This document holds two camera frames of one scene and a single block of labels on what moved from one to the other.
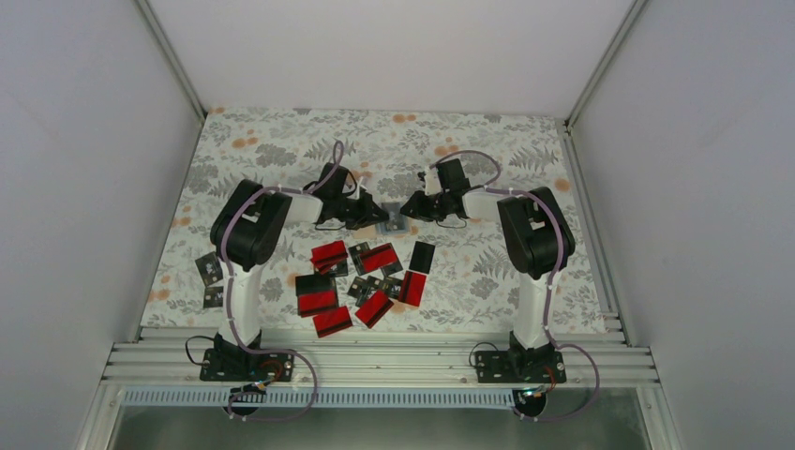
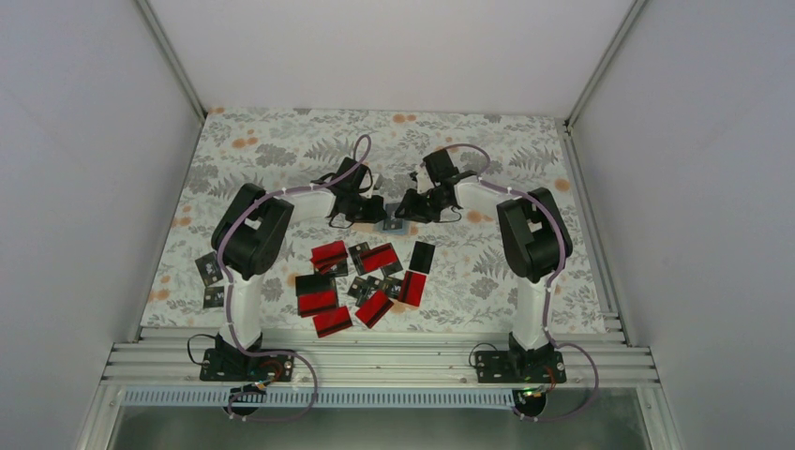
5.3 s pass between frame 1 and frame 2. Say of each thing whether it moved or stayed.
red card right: stayed
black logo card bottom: stayed
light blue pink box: moved
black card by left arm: stayed
